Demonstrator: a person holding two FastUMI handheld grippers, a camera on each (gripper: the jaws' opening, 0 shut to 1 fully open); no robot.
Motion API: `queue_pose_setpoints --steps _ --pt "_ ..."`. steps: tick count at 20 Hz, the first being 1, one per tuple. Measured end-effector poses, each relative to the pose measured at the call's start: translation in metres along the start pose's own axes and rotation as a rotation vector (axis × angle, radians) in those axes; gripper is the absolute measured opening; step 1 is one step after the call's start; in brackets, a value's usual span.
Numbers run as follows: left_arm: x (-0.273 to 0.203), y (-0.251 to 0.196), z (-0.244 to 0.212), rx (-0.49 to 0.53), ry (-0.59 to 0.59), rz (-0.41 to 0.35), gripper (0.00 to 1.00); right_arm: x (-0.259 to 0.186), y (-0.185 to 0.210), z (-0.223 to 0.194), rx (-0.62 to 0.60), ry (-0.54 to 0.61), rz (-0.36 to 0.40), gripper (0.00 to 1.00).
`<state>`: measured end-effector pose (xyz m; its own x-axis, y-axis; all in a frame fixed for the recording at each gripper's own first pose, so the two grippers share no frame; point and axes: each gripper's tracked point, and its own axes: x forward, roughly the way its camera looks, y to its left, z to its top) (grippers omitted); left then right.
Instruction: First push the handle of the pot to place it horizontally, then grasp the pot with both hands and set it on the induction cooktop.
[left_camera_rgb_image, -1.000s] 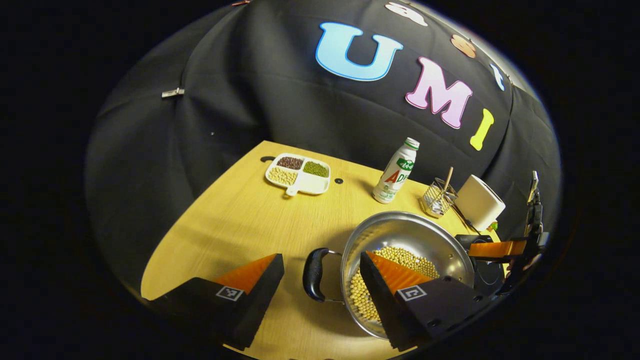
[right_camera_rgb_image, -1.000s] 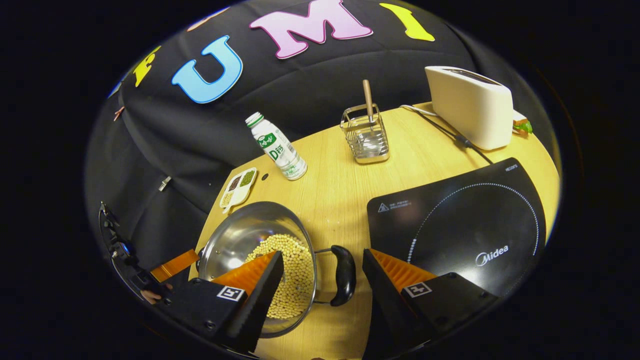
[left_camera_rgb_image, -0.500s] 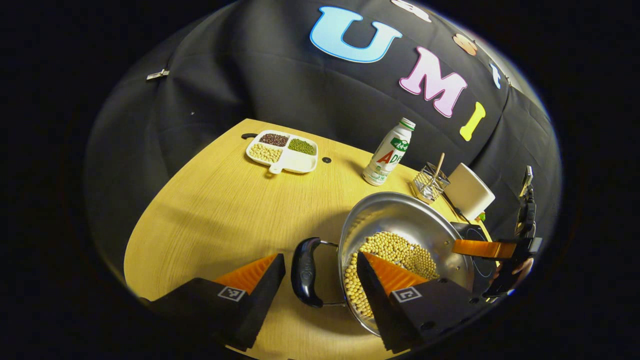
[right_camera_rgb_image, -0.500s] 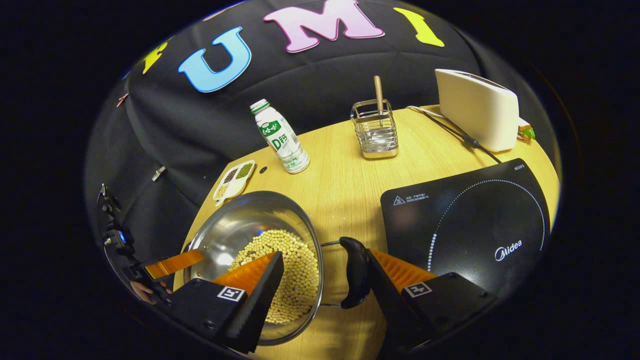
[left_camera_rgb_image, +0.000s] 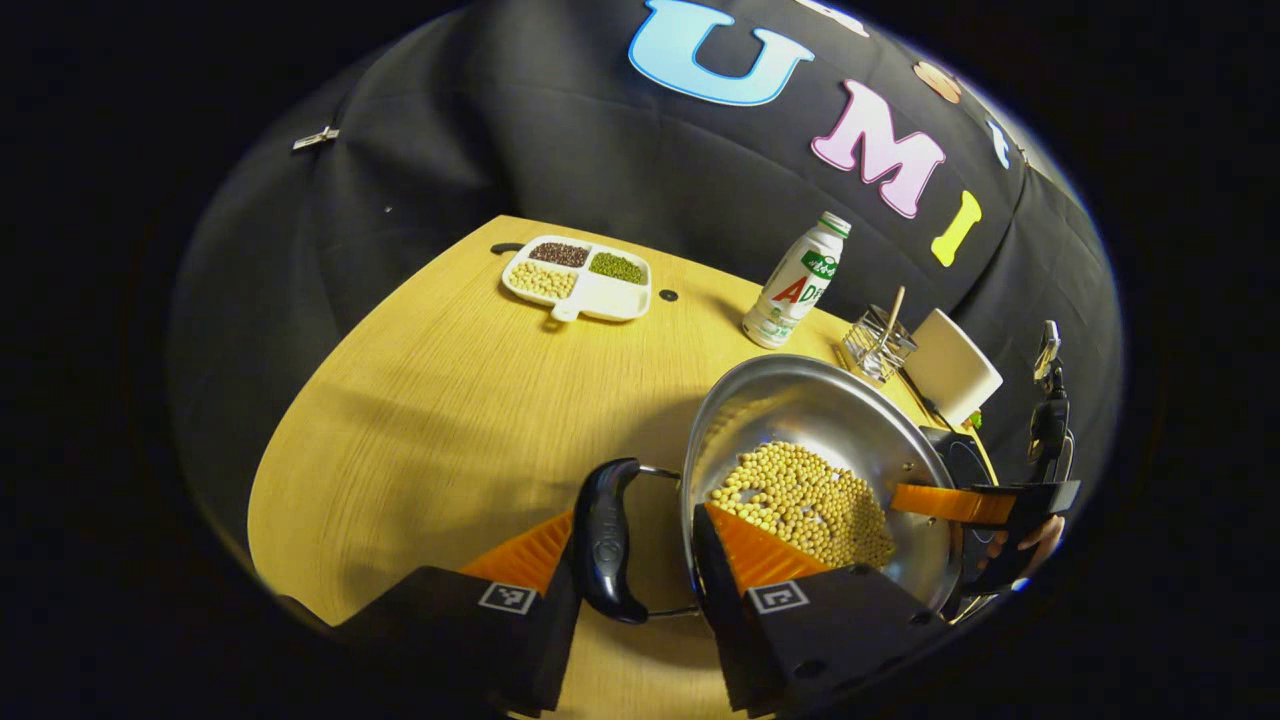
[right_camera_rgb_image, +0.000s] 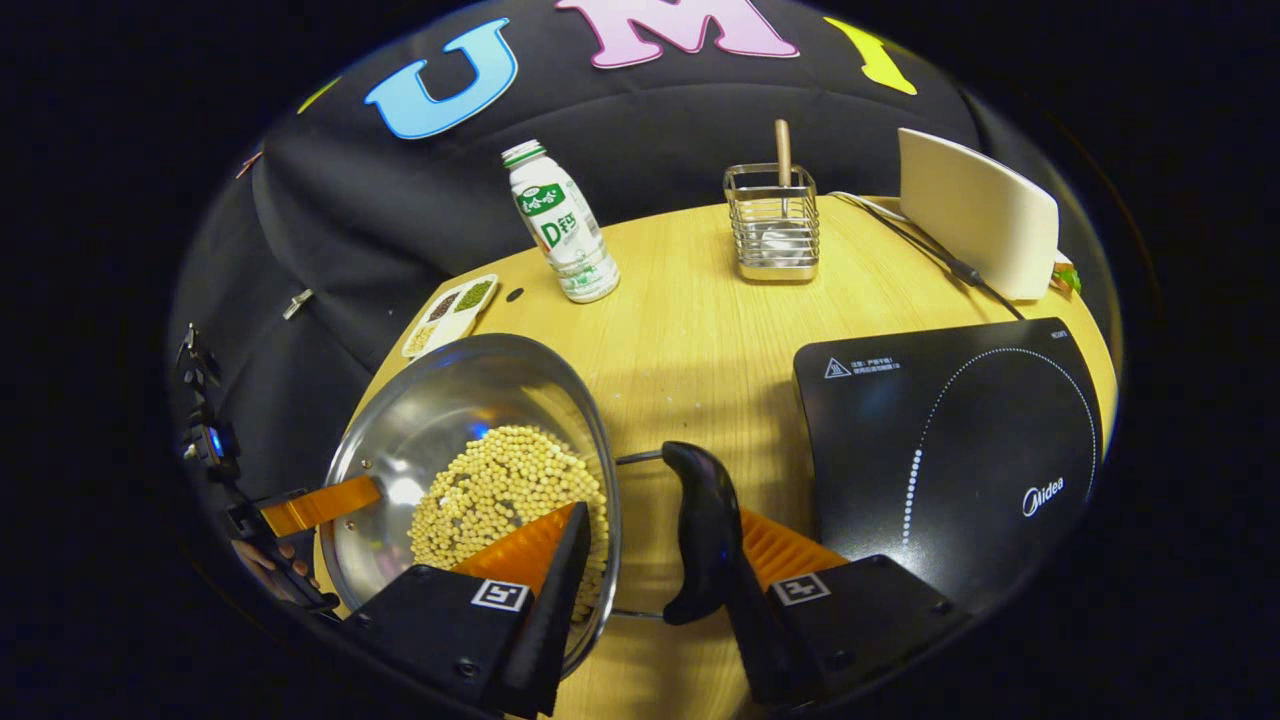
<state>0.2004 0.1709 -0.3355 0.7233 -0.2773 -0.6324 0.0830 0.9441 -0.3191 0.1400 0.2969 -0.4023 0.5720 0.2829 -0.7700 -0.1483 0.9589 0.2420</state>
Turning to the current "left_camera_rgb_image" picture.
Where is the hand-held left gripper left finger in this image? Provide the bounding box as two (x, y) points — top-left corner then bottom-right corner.
(330, 510), (586, 719)

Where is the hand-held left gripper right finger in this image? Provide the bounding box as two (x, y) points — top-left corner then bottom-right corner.
(692, 503), (949, 719)

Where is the black induction cooktop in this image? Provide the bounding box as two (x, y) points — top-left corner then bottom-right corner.
(918, 425), (996, 491)

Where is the steel pot with black handle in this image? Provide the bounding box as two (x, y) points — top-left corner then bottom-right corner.
(570, 355), (966, 626)

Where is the white toaster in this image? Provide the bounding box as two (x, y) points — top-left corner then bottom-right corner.
(903, 308), (1004, 426)

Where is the pile of soybeans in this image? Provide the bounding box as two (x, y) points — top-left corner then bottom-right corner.
(708, 442), (898, 571)

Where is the wooden stick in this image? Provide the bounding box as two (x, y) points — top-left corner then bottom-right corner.
(878, 286), (907, 351)

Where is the white drink bottle green label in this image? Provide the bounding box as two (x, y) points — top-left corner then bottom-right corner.
(742, 211), (853, 350)

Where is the white divided dish of beans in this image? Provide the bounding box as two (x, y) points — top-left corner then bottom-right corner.
(501, 235), (653, 334)

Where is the black backdrop cloth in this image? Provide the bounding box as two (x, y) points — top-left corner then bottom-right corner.
(170, 0), (1121, 561)

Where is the toaster power cable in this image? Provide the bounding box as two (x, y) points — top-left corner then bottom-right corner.
(900, 370), (953, 428)

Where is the wire utensil holder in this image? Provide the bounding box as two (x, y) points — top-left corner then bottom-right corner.
(842, 305), (918, 383)

